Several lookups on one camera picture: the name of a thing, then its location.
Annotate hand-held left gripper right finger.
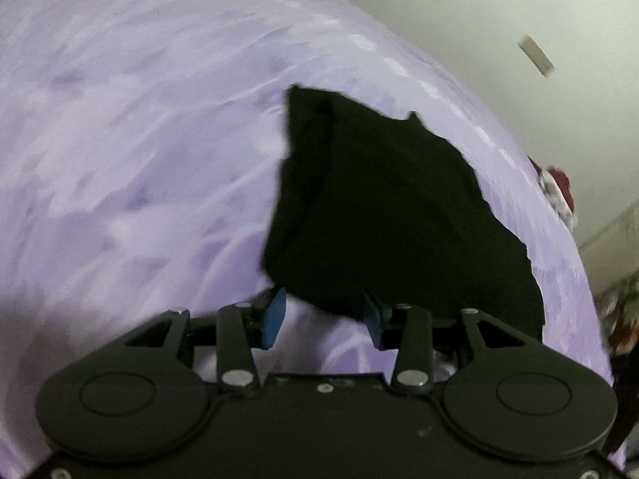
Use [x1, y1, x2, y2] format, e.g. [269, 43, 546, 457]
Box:
[362, 290, 546, 396]

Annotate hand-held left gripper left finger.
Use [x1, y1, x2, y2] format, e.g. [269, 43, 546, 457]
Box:
[120, 287, 289, 396]

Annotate black long-sleeved sweater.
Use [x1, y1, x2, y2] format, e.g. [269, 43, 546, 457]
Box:
[258, 85, 546, 341]

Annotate purple floral bed sheet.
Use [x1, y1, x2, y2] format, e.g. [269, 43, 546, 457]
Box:
[0, 0, 616, 479]

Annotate white crumpled cloth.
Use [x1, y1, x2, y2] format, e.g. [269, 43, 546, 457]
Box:
[536, 167, 580, 233]

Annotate dark red cloth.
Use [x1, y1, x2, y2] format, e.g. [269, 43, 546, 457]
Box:
[529, 157, 575, 210]

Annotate cream door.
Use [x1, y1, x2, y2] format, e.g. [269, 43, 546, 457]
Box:
[576, 210, 639, 290]

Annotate colourful floor clutter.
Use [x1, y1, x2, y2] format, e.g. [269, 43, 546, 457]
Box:
[596, 272, 639, 357]

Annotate white wall fixture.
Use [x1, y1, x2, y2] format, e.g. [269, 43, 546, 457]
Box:
[518, 35, 556, 79]

